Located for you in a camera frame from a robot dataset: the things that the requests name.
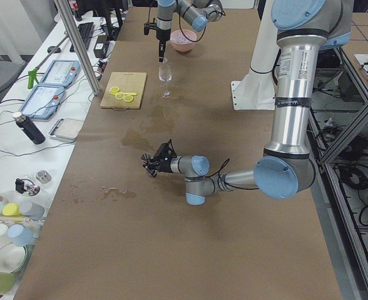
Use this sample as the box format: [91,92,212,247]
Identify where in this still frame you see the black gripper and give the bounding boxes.
[143,20,171,63]
[145,139,176,177]

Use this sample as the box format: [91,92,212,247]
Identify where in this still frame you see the steel jigger cup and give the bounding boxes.
[141,152,151,162]

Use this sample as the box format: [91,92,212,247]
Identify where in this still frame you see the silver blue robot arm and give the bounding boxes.
[141,1,354,205]
[144,0,225,63]

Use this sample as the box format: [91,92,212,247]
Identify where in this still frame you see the pink bowl of ice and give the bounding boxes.
[170,29,197,53]

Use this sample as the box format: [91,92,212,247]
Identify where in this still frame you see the clear wine glass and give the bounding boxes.
[158,63,172,98]

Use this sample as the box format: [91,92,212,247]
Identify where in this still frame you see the wooden cutting board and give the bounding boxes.
[100,72,147,109]

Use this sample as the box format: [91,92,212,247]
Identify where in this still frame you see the lemon slice near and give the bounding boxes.
[123,95,134,103]

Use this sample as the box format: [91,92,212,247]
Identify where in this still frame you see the lemon slice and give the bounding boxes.
[123,95,134,103]
[115,92,126,100]
[109,86,120,95]

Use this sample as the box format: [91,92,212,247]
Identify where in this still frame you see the lemon slice far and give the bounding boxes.
[109,86,120,95]

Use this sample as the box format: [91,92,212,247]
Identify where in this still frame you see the lemon slice middle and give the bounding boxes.
[115,92,126,100]

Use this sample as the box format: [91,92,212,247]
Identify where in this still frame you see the black keyboard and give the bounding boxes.
[78,22,95,50]

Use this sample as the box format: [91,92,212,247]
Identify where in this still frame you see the white kitchen scale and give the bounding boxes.
[48,118,84,143]

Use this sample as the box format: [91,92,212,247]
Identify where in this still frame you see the teach pendant far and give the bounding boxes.
[40,59,80,88]

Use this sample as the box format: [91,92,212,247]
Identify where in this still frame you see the teach pendant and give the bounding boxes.
[40,59,80,88]
[19,84,65,121]

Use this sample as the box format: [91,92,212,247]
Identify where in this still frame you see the black water bottle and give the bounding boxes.
[13,111,46,144]

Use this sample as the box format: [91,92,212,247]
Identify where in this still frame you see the teach pendant near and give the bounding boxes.
[19,84,65,121]

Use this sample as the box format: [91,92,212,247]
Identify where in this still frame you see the green air gun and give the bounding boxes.
[28,67,39,89]

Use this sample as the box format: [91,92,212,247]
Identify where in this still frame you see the grey cup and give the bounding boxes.
[19,201,45,221]

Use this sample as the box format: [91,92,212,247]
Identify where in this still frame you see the glass jar steel lid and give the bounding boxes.
[15,178,41,196]

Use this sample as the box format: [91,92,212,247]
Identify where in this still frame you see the yellow cup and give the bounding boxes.
[2,202,22,217]

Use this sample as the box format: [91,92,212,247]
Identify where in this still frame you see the light blue cup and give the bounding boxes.
[7,224,34,246]

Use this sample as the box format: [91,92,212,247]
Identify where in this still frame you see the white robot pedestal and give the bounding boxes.
[231,0,279,110]

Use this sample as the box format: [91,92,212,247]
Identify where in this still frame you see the aluminium frame post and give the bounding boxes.
[54,0,101,96]

